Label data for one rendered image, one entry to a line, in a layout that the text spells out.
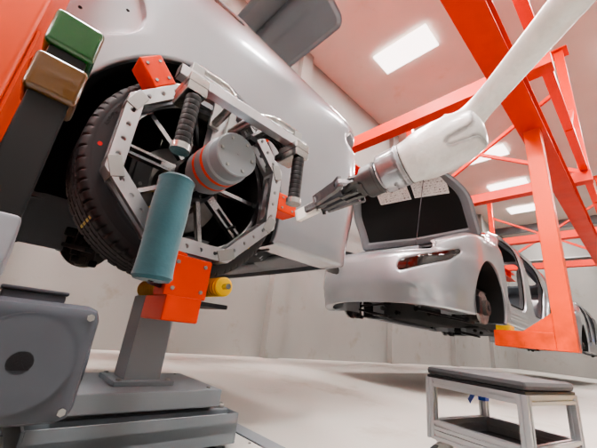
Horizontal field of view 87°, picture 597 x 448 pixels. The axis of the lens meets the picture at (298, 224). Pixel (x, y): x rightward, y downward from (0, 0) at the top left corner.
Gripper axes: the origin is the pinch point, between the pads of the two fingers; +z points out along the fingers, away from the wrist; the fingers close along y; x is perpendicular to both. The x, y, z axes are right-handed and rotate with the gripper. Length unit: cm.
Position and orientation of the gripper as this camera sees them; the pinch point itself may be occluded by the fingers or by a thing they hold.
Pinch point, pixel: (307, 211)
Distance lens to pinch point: 80.0
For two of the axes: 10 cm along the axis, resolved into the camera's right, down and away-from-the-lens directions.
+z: -7.8, 3.7, 5.0
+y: 6.0, 2.4, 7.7
